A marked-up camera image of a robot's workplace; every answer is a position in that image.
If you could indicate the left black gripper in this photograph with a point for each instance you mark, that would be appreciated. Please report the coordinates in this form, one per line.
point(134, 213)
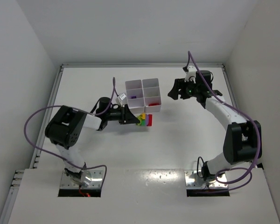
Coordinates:
point(125, 114)

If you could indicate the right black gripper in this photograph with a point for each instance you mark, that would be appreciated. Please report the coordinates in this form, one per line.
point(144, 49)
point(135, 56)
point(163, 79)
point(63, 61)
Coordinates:
point(181, 88)

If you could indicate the multicolour lego cluster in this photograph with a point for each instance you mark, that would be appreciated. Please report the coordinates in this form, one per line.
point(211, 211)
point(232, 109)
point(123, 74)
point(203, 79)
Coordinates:
point(145, 119)

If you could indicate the red lego brick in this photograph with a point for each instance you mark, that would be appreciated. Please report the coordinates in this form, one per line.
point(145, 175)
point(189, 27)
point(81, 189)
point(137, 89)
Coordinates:
point(153, 104)

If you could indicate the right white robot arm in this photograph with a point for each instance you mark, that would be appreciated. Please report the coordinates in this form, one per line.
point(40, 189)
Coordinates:
point(242, 141)

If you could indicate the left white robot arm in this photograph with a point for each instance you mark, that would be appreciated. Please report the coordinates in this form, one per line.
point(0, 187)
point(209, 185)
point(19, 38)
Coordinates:
point(64, 129)

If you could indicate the white six-compartment container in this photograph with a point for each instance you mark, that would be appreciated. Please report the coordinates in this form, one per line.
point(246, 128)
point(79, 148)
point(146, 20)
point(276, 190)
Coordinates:
point(147, 91)

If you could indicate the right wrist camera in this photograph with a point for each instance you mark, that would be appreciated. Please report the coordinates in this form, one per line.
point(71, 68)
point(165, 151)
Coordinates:
point(190, 72)

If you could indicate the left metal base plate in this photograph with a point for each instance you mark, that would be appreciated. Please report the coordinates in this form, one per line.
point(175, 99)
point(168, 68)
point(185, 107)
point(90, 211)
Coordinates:
point(89, 179)

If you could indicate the metal base plate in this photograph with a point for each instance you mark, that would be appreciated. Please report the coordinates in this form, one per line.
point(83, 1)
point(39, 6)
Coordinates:
point(89, 179)
point(194, 181)

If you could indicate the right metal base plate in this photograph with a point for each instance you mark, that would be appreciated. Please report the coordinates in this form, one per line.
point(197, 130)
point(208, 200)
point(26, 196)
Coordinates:
point(194, 181)

